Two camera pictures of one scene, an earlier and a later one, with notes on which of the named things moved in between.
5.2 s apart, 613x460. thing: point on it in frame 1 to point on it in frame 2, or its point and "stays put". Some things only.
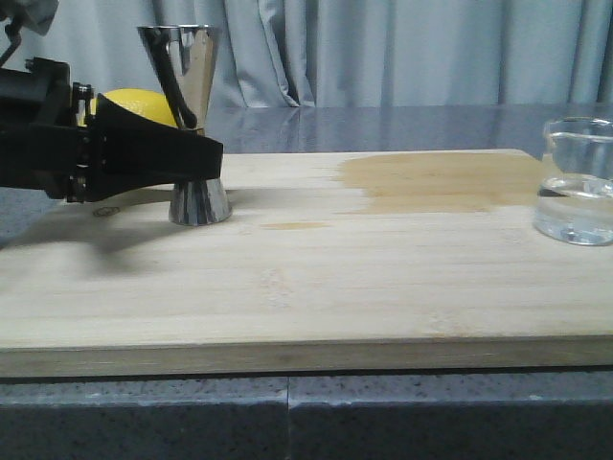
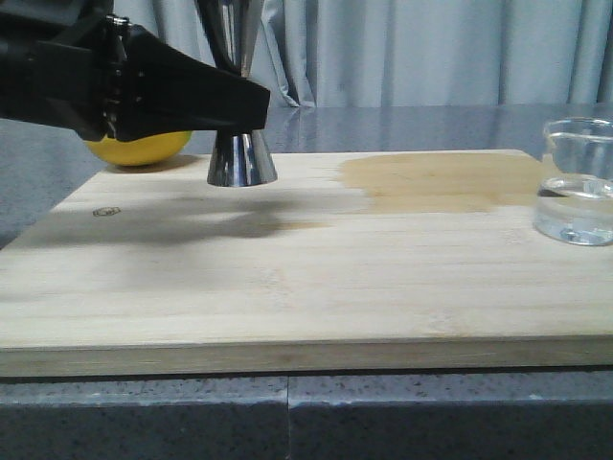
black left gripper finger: x=131 y=152 to x=165 y=92
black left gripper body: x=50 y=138 to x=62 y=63
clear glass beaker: x=576 y=205 stays put
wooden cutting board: x=332 y=262 stays put
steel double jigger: x=203 y=202 to x=239 y=158
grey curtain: x=351 y=53 stays put
